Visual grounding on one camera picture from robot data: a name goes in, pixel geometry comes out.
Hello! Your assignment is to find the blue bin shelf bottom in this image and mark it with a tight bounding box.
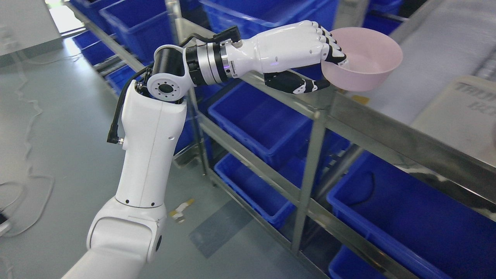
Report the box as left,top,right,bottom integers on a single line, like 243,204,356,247
214,154,295,229

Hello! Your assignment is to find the blue bin shelf lower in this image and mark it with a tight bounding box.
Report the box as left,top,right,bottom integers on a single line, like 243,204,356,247
208,82,312,169

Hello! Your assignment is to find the pink plastic bowl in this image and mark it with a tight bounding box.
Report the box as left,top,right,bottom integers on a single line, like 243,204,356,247
321,27,403,92

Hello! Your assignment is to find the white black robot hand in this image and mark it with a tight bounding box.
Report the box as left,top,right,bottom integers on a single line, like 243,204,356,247
223,21,348,94

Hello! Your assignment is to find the blue bin shelf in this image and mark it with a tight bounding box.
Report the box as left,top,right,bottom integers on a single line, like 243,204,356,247
208,82,312,169
214,154,295,229

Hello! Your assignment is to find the steel shelf rack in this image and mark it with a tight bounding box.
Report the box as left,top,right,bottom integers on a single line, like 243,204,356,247
64,0,495,279

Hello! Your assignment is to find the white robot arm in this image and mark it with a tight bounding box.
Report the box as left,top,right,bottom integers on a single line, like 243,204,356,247
64,26,242,279

